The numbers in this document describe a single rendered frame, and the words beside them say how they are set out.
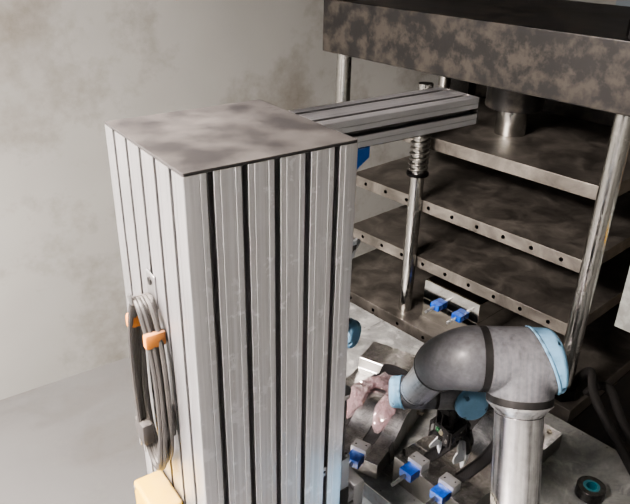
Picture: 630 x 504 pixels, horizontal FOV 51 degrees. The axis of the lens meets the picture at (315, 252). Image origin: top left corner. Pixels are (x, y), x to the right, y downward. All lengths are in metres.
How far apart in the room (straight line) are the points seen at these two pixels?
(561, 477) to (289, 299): 1.48
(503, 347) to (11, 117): 2.62
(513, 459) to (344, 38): 1.87
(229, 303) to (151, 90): 2.72
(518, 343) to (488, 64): 1.28
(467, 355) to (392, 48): 1.58
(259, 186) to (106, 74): 2.65
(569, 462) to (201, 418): 1.56
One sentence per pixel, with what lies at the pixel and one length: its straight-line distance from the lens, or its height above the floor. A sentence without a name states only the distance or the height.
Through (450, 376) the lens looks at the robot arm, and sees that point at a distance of 1.18.
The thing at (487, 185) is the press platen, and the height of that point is 1.29.
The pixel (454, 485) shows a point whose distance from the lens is 1.95.
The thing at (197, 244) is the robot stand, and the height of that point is 1.94.
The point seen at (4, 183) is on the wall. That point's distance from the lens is 3.41.
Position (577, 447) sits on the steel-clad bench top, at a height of 0.80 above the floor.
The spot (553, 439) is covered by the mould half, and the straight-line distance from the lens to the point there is 2.26.
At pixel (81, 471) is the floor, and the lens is 3.38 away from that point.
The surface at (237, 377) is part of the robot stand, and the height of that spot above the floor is 1.73.
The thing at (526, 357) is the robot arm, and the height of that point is 1.63.
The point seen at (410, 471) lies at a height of 0.90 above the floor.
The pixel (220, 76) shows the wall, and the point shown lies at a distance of 3.66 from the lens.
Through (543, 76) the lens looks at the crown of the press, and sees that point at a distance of 2.19.
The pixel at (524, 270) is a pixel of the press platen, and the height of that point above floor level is 1.04.
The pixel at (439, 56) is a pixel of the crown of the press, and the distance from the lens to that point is 2.40.
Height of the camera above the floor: 2.28
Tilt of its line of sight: 27 degrees down
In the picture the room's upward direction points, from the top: 1 degrees clockwise
